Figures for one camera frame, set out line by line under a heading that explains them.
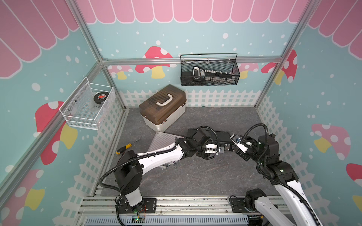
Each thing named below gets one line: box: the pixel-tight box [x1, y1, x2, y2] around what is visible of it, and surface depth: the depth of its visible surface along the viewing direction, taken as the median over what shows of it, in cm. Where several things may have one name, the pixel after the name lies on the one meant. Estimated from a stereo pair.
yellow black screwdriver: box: [115, 137, 141, 155], surface depth 97 cm
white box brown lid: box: [139, 84, 187, 133], surface depth 99 cm
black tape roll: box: [93, 91, 110, 105], surface depth 80 cm
